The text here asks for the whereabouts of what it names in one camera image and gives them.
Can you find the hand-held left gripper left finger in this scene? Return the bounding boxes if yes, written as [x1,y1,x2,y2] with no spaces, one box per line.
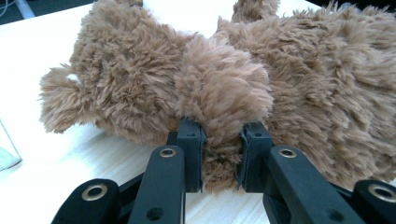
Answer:
[166,119,207,193]

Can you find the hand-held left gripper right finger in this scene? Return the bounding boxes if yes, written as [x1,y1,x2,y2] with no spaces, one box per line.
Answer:
[235,121,276,193]

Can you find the brown teddy bear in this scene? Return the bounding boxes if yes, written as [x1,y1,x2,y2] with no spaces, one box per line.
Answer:
[38,0,396,194]

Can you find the clear plastic bag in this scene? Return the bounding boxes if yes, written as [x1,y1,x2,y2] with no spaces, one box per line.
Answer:
[0,119,23,173]

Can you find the white metal stand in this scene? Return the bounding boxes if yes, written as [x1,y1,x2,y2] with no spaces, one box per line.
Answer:
[13,0,37,21]

